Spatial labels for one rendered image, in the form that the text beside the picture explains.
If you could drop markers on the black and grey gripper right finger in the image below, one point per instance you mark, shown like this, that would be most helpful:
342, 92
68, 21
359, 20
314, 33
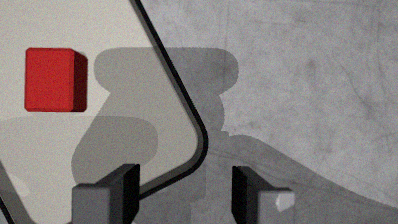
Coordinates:
255, 201

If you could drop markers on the white tray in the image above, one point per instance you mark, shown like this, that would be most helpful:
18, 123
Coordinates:
138, 109

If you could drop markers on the red block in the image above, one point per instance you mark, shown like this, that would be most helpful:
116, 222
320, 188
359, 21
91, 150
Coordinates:
55, 80

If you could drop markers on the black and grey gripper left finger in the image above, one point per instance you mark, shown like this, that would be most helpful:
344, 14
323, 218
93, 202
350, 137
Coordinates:
114, 199

